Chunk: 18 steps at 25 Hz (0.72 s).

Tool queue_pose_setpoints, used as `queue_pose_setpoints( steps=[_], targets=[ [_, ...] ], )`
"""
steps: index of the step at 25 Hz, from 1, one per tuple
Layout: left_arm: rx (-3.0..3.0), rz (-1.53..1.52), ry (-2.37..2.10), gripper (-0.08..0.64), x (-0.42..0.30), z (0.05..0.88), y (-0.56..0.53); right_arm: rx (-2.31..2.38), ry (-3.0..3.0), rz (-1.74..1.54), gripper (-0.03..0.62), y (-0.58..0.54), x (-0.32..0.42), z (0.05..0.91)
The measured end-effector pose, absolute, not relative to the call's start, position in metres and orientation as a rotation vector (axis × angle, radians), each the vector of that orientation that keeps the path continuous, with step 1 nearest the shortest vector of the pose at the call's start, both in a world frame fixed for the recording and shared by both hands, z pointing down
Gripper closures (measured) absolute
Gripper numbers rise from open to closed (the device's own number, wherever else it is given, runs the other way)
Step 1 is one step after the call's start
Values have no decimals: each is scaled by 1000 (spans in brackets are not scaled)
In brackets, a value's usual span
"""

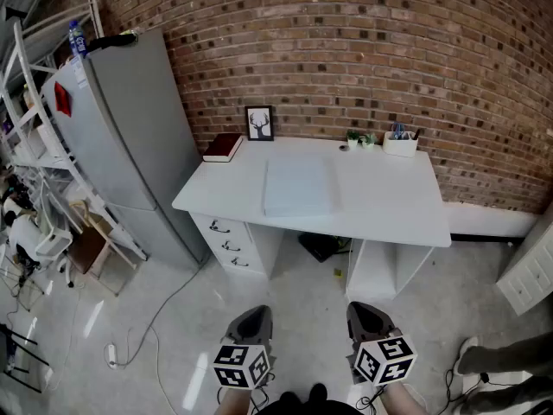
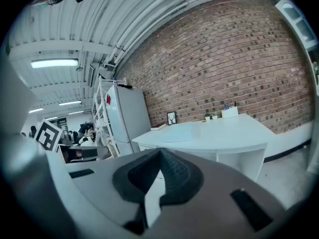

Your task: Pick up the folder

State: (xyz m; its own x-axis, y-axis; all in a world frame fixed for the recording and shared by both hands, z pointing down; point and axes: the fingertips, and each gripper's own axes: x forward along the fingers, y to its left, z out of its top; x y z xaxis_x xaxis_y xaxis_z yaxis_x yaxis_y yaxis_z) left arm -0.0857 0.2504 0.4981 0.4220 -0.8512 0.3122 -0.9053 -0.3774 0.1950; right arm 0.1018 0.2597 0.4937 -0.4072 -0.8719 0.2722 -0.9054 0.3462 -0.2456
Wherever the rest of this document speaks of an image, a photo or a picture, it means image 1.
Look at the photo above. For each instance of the white stool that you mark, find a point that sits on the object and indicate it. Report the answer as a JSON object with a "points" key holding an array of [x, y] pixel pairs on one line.
{"points": [[54, 242]]}

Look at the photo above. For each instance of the grey refrigerator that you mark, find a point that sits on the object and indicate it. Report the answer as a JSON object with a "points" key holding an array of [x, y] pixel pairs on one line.
{"points": [[129, 145]]}

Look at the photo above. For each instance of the person's left forearm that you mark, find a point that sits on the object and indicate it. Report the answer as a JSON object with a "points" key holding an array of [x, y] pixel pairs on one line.
{"points": [[231, 402]]}

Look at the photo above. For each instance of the white power strip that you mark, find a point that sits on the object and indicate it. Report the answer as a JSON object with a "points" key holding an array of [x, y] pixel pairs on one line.
{"points": [[112, 355]]}

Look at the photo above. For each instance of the black framed deer picture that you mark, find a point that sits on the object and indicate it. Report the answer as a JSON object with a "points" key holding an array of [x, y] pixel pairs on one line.
{"points": [[259, 123]]}

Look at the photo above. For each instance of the blue label water bottle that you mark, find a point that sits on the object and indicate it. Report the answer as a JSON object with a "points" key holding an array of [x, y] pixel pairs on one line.
{"points": [[77, 41]]}

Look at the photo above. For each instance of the person's right forearm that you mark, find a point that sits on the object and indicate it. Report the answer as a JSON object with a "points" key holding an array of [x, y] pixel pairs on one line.
{"points": [[402, 400]]}

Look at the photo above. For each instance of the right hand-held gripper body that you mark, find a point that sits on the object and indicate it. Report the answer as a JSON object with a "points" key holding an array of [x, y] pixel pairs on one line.
{"points": [[386, 361]]}

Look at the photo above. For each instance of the black pen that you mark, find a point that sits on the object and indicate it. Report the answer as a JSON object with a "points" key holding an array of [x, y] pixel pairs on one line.
{"points": [[416, 134]]}

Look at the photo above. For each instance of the wooden chair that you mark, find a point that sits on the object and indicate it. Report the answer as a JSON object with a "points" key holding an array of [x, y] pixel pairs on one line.
{"points": [[88, 244]]}

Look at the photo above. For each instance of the white pen holder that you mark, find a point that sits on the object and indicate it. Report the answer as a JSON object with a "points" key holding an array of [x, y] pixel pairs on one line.
{"points": [[399, 147]]}

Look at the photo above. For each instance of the white cabinet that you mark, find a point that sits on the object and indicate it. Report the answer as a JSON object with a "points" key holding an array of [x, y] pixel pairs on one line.
{"points": [[529, 270]]}

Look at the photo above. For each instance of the black box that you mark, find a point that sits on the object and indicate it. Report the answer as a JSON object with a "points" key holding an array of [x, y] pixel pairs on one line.
{"points": [[319, 247]]}

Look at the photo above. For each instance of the red sticker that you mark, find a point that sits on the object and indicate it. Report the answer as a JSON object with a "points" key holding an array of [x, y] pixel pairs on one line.
{"points": [[63, 100]]}

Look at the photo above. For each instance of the black stand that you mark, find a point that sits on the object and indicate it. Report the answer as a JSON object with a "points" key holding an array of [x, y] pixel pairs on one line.
{"points": [[17, 361]]}

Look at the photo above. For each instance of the blue scissors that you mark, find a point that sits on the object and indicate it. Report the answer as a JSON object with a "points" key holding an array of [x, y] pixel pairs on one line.
{"points": [[397, 130]]}

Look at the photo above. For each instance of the white paper label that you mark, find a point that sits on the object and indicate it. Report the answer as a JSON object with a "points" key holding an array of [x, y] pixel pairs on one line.
{"points": [[80, 72]]}

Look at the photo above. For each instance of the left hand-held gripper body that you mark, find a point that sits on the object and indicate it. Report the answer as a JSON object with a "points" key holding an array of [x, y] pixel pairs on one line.
{"points": [[239, 363]]}

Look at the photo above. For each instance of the white metal shelf rack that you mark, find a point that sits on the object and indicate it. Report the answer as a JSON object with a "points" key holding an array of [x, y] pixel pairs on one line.
{"points": [[26, 72]]}

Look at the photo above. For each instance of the person's dark legs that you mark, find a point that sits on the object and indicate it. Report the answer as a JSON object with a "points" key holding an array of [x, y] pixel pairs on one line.
{"points": [[302, 404]]}

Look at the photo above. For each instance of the black pouch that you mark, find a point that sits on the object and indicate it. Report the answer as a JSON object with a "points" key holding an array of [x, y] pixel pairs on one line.
{"points": [[110, 41]]}

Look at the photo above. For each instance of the dark red book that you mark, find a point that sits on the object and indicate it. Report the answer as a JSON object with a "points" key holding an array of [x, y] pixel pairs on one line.
{"points": [[222, 145]]}

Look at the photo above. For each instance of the white desk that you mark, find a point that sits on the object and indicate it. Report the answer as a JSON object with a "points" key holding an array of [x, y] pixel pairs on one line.
{"points": [[380, 188]]}

